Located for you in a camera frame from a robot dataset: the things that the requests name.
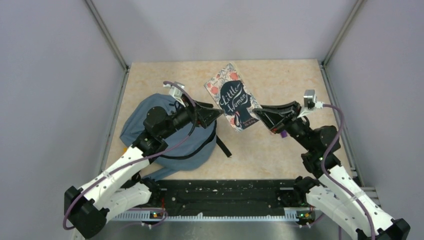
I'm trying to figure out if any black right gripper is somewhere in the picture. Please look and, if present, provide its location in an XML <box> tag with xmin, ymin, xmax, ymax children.
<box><xmin>254</xmin><ymin>100</ymin><xmax>316</xmax><ymax>151</ymax></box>

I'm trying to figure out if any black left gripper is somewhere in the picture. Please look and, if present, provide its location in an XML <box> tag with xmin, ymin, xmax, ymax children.
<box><xmin>160</xmin><ymin>93</ymin><xmax>224</xmax><ymax>139</ymax></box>

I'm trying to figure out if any floral patterned small item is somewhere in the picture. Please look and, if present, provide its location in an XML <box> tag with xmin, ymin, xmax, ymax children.
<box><xmin>204</xmin><ymin>63</ymin><xmax>261</xmax><ymax>132</ymax></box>

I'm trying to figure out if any blue grey backpack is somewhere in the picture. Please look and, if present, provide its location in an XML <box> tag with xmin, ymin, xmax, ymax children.
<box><xmin>120</xmin><ymin>93</ymin><xmax>232</xmax><ymax>181</ymax></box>

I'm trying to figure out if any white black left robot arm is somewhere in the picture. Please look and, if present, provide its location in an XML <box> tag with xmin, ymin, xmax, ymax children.
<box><xmin>62</xmin><ymin>101</ymin><xmax>224</xmax><ymax>238</ymax></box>

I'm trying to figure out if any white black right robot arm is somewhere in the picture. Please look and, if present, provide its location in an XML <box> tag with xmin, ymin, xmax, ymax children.
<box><xmin>253</xmin><ymin>101</ymin><xmax>411</xmax><ymax>240</ymax></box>

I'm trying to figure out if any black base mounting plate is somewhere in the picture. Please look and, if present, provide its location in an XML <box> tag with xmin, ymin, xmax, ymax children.
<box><xmin>97</xmin><ymin>177</ymin><xmax>327</xmax><ymax>218</ymax></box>

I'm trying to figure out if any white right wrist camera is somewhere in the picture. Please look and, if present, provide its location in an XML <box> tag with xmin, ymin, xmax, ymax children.
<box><xmin>297</xmin><ymin>89</ymin><xmax>324</xmax><ymax>118</ymax></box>

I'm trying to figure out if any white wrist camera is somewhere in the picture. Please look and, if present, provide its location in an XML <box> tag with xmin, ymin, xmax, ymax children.
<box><xmin>164</xmin><ymin>82</ymin><xmax>187</xmax><ymax>107</ymax></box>
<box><xmin>297</xmin><ymin>89</ymin><xmax>324</xmax><ymax>118</ymax></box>

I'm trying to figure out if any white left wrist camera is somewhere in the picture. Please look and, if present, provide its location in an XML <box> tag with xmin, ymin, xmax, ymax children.
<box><xmin>164</xmin><ymin>82</ymin><xmax>187</xmax><ymax>107</ymax></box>

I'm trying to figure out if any aluminium front rail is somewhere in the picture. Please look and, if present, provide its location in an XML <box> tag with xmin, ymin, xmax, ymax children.
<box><xmin>79</xmin><ymin>188</ymin><xmax>382</xmax><ymax>223</ymax></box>

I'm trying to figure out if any metal frame rail right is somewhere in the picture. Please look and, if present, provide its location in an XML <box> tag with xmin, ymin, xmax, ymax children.
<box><xmin>319</xmin><ymin>0</ymin><xmax>392</xmax><ymax>240</ymax></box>

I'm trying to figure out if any metal frame rail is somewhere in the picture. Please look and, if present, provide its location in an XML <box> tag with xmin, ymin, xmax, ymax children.
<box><xmin>72</xmin><ymin>0</ymin><xmax>130</xmax><ymax>187</ymax></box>
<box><xmin>319</xmin><ymin>0</ymin><xmax>392</xmax><ymax>240</ymax></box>

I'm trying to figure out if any metal frame rail left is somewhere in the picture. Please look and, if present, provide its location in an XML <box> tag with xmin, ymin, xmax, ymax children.
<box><xmin>72</xmin><ymin>0</ymin><xmax>130</xmax><ymax>187</ymax></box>

